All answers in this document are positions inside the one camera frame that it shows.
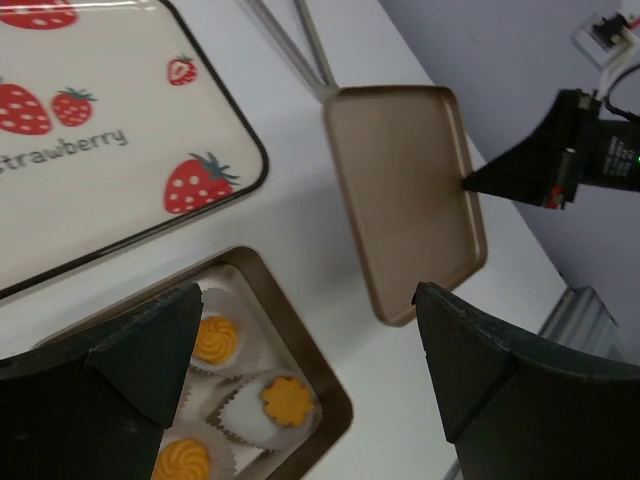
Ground gold tin lid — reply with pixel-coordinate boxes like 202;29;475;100
324;85;488;327

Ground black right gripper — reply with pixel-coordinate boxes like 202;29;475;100
462;89;639;206

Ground aluminium table edge rail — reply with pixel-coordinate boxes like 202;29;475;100
539;286;639;365

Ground orange flower cookie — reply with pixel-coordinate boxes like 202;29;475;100
260;376;314;428

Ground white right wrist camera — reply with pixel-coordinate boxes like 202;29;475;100
571;13;639;72

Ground strawberry print tray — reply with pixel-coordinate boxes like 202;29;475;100
1;1;269;298

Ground white paper cup back-right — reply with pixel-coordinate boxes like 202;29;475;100
190;288;263;378

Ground white paper cup front-right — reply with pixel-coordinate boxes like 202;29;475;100
151;422;262;480

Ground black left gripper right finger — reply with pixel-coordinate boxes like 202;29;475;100
412;282;639;479

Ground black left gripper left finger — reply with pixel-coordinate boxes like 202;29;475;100
1;283;203;479

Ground white paper cup back-left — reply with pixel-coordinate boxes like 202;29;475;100
209;369;322;452

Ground steel serving tongs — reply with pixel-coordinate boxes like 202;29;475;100
247;0;341;104

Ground gold square cookie tin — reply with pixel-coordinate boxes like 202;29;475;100
41;247;353;479

